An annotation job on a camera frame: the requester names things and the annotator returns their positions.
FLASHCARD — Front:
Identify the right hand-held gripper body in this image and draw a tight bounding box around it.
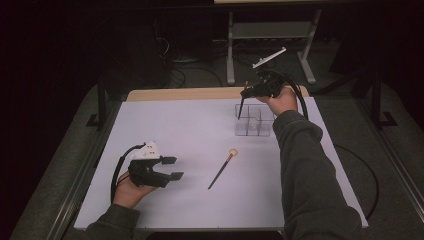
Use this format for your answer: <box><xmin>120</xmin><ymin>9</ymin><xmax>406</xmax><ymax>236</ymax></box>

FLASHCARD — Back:
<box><xmin>252</xmin><ymin>46</ymin><xmax>288</xmax><ymax>99</ymax></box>

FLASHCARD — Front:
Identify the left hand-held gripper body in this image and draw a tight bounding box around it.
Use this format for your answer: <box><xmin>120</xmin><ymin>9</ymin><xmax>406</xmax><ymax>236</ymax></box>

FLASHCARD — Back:
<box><xmin>127</xmin><ymin>141</ymin><xmax>171</xmax><ymax>189</ymax></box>

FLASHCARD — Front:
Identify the small black makeup brush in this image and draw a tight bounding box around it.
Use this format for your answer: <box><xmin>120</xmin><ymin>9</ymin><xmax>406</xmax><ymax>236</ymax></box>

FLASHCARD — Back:
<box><xmin>237</xmin><ymin>80</ymin><xmax>250</xmax><ymax>121</ymax></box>

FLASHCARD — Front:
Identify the clear acrylic organizer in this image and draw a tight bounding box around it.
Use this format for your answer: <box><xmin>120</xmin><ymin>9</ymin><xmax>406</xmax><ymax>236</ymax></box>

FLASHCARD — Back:
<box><xmin>234</xmin><ymin>103</ymin><xmax>278</xmax><ymax>137</ymax></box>

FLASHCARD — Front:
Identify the large black makeup brush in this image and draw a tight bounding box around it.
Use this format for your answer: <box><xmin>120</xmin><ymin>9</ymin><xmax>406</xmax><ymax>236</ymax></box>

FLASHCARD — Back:
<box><xmin>207</xmin><ymin>148</ymin><xmax>239</xmax><ymax>191</ymax></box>

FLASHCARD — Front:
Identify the person's right hand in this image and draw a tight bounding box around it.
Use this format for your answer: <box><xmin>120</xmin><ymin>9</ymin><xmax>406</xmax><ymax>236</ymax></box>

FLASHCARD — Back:
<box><xmin>255</xmin><ymin>85</ymin><xmax>299</xmax><ymax>118</ymax></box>

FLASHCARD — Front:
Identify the person's left hand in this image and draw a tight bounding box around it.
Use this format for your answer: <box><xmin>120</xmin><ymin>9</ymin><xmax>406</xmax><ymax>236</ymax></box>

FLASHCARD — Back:
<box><xmin>113</xmin><ymin>169</ymin><xmax>158</xmax><ymax>210</ymax></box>

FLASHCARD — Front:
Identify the white table mat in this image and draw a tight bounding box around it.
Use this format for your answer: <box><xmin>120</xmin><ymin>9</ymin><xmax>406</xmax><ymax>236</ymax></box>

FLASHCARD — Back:
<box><xmin>73</xmin><ymin>96</ymin><xmax>369</xmax><ymax>231</ymax></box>

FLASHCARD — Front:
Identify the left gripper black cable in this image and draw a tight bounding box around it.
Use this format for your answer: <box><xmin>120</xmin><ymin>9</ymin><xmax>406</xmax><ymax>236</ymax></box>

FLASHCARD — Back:
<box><xmin>110</xmin><ymin>142</ymin><xmax>147</xmax><ymax>204</ymax></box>

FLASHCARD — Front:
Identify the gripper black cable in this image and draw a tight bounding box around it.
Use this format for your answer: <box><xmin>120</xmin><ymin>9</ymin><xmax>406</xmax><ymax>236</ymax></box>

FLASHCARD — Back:
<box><xmin>264</xmin><ymin>68</ymin><xmax>380</xmax><ymax>221</ymax></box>
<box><xmin>110</xmin><ymin>142</ymin><xmax>147</xmax><ymax>204</ymax></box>

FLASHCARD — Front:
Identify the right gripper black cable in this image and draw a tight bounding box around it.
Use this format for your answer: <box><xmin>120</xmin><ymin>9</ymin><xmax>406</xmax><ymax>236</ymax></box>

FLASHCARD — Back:
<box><xmin>264</xmin><ymin>68</ymin><xmax>380</xmax><ymax>221</ymax></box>

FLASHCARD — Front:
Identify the grey metal desk frame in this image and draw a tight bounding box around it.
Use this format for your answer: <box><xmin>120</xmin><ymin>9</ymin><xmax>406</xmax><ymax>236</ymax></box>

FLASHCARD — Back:
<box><xmin>225</xmin><ymin>9</ymin><xmax>323</xmax><ymax>86</ymax></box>

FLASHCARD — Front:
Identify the black floor cable bundle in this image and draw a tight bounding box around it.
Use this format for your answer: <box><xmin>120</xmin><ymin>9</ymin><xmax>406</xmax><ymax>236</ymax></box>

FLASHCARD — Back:
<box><xmin>156</xmin><ymin>36</ymin><xmax>224</xmax><ymax>88</ymax></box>

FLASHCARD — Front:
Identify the black metal post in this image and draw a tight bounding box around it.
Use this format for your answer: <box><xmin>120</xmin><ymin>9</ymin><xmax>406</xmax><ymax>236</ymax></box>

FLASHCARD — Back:
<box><xmin>85</xmin><ymin>74</ymin><xmax>109</xmax><ymax>132</ymax></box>
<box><xmin>371</xmin><ymin>68</ymin><xmax>398</xmax><ymax>129</ymax></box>

